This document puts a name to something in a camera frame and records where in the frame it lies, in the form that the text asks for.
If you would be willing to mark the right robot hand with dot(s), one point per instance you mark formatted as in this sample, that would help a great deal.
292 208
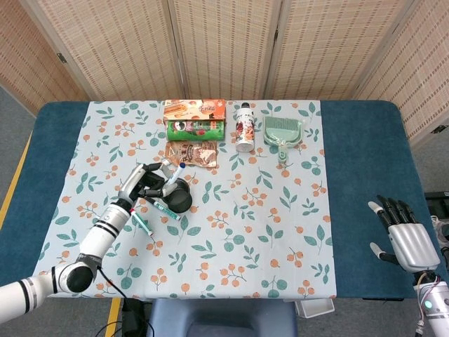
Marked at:
412 245

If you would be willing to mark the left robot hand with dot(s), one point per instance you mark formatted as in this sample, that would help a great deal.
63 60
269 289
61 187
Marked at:
135 182

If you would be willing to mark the red cap marker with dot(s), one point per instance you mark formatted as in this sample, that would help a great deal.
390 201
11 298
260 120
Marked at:
142 223

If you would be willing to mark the black cap marker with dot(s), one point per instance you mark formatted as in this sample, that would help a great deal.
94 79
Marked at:
166 210

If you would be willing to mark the blue cap marker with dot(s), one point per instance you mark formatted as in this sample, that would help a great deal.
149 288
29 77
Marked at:
178 172

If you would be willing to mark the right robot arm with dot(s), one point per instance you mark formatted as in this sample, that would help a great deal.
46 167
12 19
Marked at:
435 309

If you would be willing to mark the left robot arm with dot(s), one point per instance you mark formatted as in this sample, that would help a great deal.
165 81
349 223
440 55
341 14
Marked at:
101 235

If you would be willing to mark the black mesh pen holder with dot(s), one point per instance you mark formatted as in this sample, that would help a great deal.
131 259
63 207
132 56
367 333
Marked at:
180 201

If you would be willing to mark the grey sneaker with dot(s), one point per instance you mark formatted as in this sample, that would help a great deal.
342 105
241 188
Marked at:
442 231

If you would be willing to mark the black equipment base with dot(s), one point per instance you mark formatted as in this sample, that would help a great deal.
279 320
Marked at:
436 195

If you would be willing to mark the brown snack pouch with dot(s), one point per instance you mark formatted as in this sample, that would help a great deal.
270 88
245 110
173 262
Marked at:
193 154

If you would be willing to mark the green chips can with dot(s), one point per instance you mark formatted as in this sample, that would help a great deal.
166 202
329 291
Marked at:
194 130

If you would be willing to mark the orange snack box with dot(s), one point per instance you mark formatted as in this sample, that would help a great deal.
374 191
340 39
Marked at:
194 109

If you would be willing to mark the floral print tablecloth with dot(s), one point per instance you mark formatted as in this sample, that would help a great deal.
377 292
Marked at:
231 210

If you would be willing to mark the white plastic box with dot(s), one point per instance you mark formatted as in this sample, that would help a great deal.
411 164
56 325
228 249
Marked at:
314 308

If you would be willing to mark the white printed bottle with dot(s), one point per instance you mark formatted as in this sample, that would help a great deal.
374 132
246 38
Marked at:
245 128

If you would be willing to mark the black under-table stand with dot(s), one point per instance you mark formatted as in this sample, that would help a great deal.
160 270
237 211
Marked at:
135 316

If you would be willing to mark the green dustpan brush set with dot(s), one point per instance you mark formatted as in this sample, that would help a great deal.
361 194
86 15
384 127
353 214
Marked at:
282 133

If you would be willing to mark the blue padded chair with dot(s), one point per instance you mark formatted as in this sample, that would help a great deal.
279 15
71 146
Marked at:
221 317

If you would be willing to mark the woven folding screen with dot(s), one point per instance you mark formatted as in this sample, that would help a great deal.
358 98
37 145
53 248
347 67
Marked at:
224 45

